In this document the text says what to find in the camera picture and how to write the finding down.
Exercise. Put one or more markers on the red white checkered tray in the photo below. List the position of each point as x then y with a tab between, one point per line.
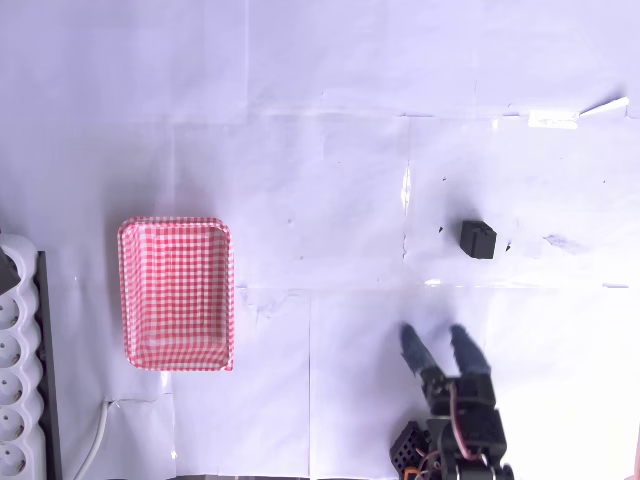
175	295

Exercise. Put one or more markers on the black perforated base part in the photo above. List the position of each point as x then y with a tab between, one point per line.
407	447

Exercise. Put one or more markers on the black block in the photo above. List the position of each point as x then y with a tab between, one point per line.
478	242

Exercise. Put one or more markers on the pale pink object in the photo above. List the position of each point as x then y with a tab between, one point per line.
637	457

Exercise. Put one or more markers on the white power strip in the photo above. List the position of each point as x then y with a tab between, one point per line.
15	360

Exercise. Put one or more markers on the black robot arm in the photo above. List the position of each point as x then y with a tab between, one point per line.
480	440

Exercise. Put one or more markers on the clear tape piece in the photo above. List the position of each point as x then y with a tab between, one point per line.
552	119

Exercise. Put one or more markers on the white paper scrap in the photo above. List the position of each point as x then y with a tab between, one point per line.
605	107

